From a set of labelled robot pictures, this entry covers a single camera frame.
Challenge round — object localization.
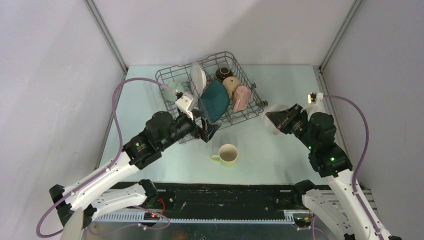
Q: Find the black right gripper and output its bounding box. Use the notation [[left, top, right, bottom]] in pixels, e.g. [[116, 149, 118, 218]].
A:
[[265, 103, 316, 151]]

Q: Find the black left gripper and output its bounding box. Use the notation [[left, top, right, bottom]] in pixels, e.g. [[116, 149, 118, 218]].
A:
[[159, 108, 221, 151]]

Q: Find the white ceramic bowl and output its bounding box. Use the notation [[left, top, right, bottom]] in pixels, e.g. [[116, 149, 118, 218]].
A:
[[261, 104, 289, 136]]

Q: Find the teal square plate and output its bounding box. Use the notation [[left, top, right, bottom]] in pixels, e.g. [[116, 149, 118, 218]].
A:
[[198, 80, 230, 122]]

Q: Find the yellow-green mug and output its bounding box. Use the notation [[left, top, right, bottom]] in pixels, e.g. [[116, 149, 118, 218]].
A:
[[210, 144, 239, 168]]

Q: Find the green ceramic bowl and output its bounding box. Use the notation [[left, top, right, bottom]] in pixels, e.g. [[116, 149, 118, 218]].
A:
[[163, 81, 185, 102]]

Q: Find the white ruffled plate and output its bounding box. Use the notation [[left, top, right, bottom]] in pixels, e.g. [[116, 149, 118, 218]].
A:
[[190, 62, 207, 98]]

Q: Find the pink mug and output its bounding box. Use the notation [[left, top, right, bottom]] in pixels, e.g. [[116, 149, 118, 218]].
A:
[[233, 86, 250, 113]]

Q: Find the tan ceramic mug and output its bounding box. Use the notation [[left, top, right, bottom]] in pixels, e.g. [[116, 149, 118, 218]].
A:
[[222, 76, 242, 100]]

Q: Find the brown speckled bowl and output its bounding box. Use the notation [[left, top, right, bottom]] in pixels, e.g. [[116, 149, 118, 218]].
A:
[[214, 66, 234, 83]]

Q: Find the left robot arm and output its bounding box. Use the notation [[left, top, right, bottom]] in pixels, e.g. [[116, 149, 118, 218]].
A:
[[49, 109, 221, 228]]

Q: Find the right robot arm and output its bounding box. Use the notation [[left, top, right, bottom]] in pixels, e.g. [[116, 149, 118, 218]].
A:
[[265, 104, 399, 240]]

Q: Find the right circuit board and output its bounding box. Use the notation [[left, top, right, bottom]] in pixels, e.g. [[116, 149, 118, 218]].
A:
[[292, 216, 314, 229]]

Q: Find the circuit board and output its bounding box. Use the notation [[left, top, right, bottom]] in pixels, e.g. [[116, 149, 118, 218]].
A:
[[143, 212, 163, 221], [292, 216, 314, 229]]

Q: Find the left circuit board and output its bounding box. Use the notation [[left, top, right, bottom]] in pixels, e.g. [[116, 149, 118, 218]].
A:
[[143, 212, 163, 221]]

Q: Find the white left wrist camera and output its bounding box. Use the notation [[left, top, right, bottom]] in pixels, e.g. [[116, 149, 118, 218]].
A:
[[175, 92, 198, 120]]

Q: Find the grey wire dish rack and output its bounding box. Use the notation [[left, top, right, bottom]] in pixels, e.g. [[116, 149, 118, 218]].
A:
[[154, 50, 269, 144]]

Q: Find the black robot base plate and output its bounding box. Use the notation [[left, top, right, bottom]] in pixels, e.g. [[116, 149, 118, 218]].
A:
[[154, 182, 306, 218]]

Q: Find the grey slotted cable duct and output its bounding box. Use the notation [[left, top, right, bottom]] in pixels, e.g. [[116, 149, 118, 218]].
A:
[[94, 210, 294, 224]]

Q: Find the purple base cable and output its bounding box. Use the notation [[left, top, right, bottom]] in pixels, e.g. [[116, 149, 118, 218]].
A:
[[89, 205, 171, 237]]

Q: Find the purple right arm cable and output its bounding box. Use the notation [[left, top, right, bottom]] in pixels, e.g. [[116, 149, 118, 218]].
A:
[[311, 95, 387, 240]]

